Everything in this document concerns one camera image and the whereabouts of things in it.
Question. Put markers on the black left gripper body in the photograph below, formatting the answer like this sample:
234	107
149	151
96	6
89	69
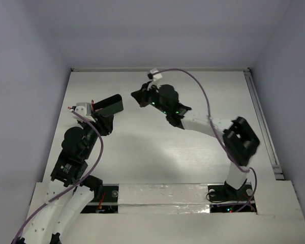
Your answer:
104	119

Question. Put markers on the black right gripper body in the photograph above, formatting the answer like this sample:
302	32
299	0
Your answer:
154	98

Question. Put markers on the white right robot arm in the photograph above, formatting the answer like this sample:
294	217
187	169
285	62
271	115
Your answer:
236	137

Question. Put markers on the black pen holder box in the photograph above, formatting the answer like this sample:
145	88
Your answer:
108	107

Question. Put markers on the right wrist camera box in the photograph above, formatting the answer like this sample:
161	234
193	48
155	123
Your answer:
154	76

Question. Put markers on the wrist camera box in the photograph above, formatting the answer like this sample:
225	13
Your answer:
154	76
83	109

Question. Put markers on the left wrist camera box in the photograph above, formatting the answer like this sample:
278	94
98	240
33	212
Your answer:
83	109

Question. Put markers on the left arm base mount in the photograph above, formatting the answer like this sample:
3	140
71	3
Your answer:
106	203

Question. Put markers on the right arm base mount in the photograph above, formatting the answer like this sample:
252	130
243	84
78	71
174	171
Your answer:
225	199

